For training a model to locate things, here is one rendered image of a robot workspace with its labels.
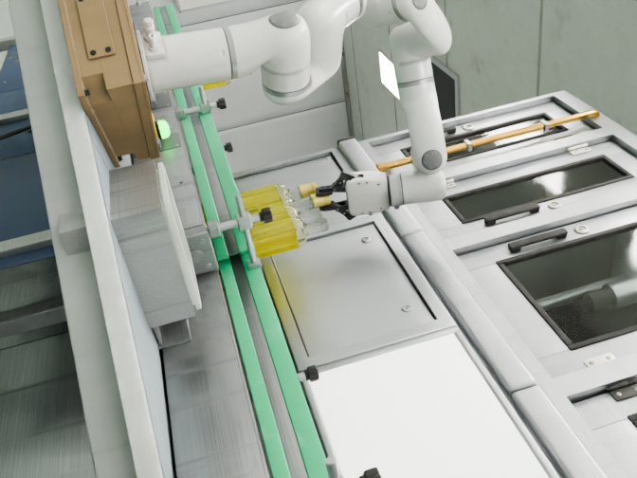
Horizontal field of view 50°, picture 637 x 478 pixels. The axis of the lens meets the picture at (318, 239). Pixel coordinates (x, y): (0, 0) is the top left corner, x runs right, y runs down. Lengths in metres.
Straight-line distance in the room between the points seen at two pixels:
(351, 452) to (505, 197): 0.94
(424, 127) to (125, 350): 0.85
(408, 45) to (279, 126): 6.38
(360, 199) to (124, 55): 0.71
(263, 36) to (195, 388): 0.62
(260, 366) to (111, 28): 0.60
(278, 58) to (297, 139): 6.73
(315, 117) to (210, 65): 6.71
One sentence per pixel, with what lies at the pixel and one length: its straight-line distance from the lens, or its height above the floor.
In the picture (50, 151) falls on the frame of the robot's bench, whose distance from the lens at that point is 1.20.
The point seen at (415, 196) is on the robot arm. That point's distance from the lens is 1.63.
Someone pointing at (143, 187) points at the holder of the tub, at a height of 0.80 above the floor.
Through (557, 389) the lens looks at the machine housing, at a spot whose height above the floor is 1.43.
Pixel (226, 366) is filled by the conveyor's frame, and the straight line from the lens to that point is 1.17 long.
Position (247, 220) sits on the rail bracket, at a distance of 1.33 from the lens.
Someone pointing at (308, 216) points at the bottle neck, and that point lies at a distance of 1.59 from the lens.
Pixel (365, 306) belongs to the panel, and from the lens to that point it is 1.51.
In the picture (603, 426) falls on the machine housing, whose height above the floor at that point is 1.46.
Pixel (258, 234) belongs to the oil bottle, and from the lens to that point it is 1.51.
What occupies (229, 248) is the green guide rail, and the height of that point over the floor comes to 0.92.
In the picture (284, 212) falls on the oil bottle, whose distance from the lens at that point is 1.57.
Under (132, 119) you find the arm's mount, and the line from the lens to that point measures 1.21.
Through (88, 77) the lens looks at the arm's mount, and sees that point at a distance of 1.15.
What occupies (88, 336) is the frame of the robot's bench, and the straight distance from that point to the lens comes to 1.08.
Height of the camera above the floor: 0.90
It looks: 8 degrees up
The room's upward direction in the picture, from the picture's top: 75 degrees clockwise
